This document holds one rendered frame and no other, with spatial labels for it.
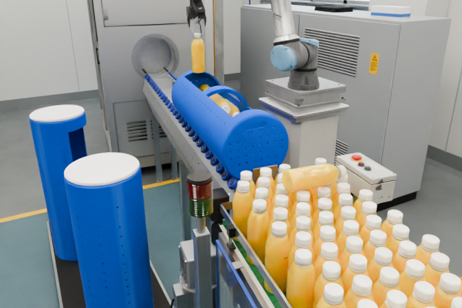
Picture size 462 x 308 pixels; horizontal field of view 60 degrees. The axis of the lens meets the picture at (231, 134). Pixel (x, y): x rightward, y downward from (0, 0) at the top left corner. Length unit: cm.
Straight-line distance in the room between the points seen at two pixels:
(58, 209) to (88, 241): 86
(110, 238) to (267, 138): 70
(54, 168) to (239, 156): 117
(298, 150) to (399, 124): 141
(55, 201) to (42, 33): 411
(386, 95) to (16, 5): 489
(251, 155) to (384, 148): 172
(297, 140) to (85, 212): 95
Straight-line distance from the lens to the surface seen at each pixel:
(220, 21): 286
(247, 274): 125
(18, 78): 639
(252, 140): 154
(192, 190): 97
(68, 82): 643
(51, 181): 241
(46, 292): 275
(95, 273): 173
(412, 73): 311
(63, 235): 257
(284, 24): 177
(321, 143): 195
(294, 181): 121
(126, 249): 166
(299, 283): 101
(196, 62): 216
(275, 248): 109
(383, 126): 306
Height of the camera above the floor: 170
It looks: 21 degrees down
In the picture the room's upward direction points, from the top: straight up
